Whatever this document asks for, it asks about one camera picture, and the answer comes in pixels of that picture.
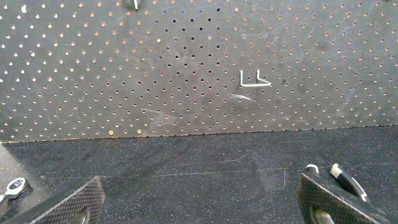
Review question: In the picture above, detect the steel wrench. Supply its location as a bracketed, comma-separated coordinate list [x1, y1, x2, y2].
[0, 177, 30, 219]

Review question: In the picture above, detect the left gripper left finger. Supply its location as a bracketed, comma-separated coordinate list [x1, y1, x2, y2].
[0, 175, 106, 224]

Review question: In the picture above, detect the black pegboard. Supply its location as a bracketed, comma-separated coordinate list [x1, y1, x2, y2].
[0, 0, 398, 143]

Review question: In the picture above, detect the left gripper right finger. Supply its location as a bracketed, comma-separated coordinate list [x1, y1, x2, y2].
[297, 172, 398, 224]

